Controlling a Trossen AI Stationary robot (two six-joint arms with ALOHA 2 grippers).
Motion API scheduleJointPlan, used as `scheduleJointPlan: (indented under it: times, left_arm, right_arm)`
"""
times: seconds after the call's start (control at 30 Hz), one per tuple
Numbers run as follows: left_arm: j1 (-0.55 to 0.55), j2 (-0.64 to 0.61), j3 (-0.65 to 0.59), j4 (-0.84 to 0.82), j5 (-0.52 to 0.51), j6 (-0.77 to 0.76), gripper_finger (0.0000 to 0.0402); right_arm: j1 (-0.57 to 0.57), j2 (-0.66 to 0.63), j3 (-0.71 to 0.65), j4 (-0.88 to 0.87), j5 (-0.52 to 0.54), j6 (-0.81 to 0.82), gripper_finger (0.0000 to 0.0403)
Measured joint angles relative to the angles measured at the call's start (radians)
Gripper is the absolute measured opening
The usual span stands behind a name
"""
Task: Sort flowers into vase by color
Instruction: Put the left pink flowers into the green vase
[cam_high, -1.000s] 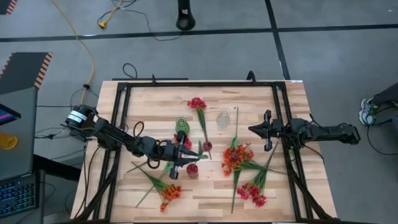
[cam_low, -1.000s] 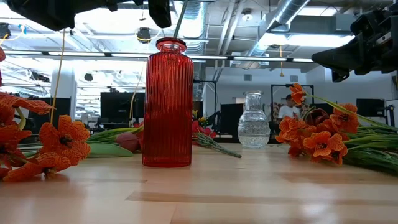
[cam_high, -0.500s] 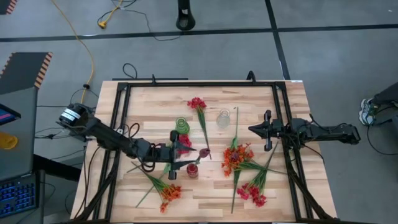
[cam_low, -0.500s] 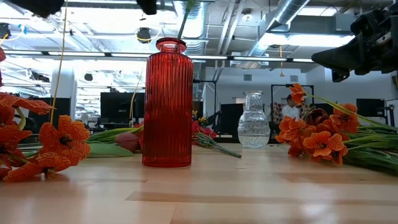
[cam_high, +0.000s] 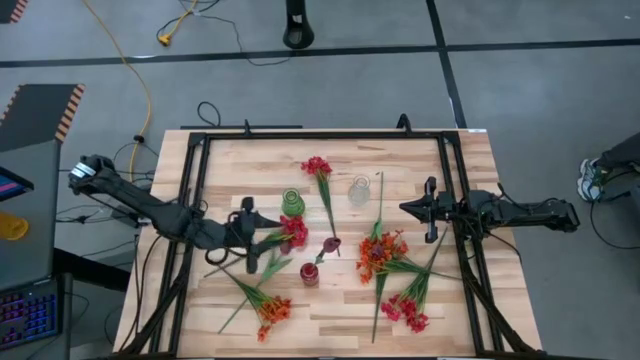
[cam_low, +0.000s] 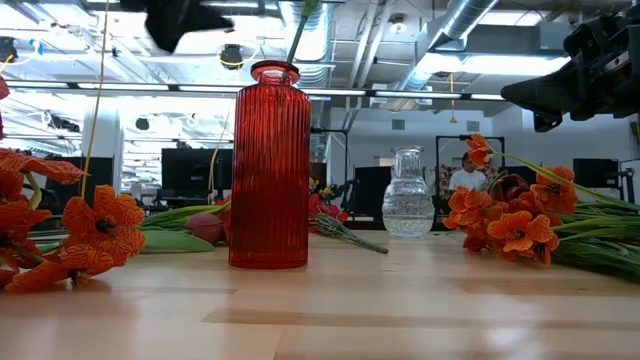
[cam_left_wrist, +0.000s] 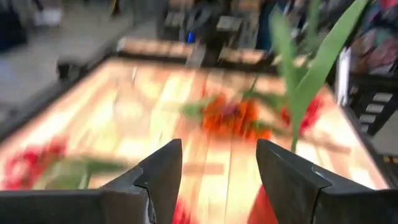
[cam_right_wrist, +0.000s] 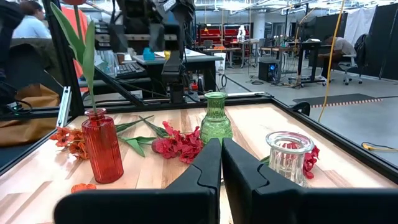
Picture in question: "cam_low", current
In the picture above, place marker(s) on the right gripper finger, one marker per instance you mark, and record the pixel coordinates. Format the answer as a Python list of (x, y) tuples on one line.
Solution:
[(545, 92)]

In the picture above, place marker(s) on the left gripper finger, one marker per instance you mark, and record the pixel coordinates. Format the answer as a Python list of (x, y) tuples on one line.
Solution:
[(175, 22)]

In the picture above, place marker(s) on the dark red tulip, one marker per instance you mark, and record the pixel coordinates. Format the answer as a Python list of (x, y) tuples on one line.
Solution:
[(205, 227), (510, 187), (297, 37)]

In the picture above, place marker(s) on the orange flower bunch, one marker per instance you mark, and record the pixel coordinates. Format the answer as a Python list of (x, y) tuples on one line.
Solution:
[(520, 230), (105, 220)]

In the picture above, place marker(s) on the red ribbed glass vase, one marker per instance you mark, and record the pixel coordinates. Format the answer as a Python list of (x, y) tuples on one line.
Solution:
[(270, 175)]

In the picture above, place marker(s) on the clear glass vase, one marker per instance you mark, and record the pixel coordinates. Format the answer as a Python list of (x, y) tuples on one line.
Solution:
[(407, 210)]

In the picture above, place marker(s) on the black dome ceiling fixture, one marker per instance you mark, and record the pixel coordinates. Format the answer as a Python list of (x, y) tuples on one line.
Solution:
[(231, 55)]

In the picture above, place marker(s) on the long ceiling light strip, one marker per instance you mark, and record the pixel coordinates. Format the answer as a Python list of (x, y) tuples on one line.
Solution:
[(125, 87)]

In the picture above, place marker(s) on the black computer monitor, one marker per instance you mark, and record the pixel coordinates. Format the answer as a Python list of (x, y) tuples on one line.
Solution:
[(195, 172), (595, 172), (100, 172)]

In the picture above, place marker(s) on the person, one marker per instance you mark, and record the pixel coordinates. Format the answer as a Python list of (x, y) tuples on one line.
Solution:
[(467, 180)]

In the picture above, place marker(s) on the black upright panel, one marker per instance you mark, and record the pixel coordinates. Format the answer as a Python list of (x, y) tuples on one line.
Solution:
[(372, 192)]

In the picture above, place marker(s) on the silver round ventilation duct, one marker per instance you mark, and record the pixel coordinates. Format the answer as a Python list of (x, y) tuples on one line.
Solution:
[(465, 15)]

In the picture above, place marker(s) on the silver corrugated duct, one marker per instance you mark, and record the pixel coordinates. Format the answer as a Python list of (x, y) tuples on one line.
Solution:
[(320, 45)]

